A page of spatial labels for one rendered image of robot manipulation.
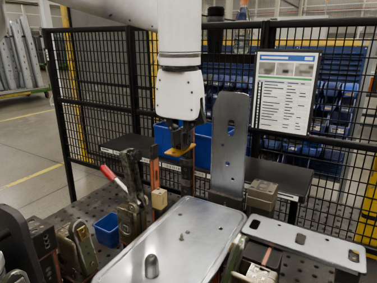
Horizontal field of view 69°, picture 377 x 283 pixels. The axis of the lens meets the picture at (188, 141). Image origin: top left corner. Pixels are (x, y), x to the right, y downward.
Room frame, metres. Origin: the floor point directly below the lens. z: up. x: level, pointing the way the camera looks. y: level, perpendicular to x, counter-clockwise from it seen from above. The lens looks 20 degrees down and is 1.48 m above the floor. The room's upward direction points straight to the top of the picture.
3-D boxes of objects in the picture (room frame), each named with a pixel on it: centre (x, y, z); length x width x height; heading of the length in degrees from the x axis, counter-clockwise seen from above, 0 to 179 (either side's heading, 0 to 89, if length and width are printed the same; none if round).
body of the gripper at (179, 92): (0.58, 0.02, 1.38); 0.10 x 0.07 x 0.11; 60
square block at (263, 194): (0.75, -0.23, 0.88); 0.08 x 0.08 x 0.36; 60
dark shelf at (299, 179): (1.05, -0.03, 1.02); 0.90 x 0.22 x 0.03; 60
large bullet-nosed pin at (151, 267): (0.47, 0.08, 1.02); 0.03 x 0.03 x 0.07
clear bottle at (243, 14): (1.19, -0.22, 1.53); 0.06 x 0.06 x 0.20
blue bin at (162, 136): (1.06, -0.02, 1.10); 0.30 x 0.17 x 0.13; 55
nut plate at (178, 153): (0.58, 0.02, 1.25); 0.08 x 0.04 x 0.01; 150
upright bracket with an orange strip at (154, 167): (0.74, 0.10, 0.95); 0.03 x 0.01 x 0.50; 150
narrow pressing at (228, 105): (0.80, -0.12, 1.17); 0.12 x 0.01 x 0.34; 60
